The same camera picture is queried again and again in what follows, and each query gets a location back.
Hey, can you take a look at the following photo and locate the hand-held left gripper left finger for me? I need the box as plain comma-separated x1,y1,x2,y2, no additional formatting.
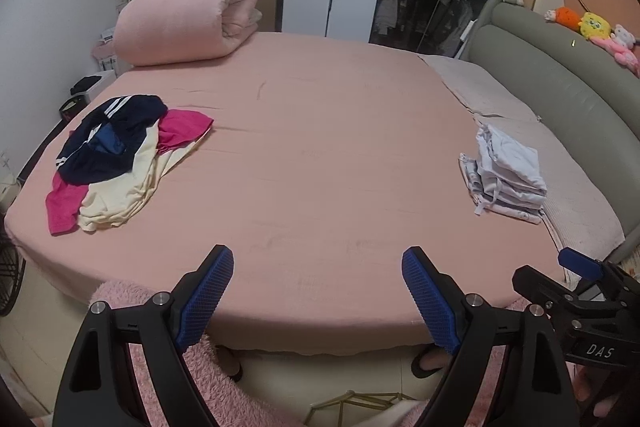
52,244,235,427

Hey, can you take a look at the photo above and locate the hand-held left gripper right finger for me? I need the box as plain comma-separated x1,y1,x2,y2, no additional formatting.
401,247,581,427

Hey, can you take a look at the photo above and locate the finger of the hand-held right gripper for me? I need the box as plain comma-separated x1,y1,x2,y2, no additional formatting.
557,248,640,296
511,265,581,321

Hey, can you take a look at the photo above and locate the navy garment with white stripes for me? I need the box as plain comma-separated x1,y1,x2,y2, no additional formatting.
54,94,168,186

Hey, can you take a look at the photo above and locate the stack of folded white clothes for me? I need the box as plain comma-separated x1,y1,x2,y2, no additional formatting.
458,123,549,225

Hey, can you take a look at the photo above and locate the person's right hand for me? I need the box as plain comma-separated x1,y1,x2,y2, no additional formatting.
574,363,640,423

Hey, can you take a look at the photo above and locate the white quilted mat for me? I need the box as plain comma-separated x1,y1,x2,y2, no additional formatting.
417,54,626,283

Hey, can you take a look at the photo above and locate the black slipper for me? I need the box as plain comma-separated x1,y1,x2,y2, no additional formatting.
220,347,245,383
411,346,453,379

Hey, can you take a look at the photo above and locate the pink fluffy robe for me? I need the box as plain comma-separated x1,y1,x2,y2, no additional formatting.
92,279,556,427

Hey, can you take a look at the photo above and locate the cream garment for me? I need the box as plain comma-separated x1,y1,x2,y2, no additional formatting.
77,127,201,233

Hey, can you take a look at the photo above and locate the magenta garment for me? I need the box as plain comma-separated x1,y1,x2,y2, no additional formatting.
45,109,215,236

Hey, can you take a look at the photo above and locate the grey padded headboard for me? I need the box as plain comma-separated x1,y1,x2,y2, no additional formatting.
457,0,640,260

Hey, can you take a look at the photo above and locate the bed with pink sheet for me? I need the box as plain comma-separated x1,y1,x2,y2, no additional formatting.
4,29,626,358

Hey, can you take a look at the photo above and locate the black fan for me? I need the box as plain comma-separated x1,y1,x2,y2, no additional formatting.
0,232,26,318

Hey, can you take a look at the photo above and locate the pink and white cat plush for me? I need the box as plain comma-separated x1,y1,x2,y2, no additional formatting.
592,24,640,76

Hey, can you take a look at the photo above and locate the yellow sponge plush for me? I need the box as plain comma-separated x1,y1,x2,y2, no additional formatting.
578,12,612,39

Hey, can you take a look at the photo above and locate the white storage box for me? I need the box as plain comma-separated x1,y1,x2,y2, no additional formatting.
60,73,119,118

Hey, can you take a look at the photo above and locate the rolled pink quilt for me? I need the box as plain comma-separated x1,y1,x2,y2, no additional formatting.
114,0,263,68

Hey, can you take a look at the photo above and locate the gold wire frame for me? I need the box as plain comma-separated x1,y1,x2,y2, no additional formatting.
307,389,418,427

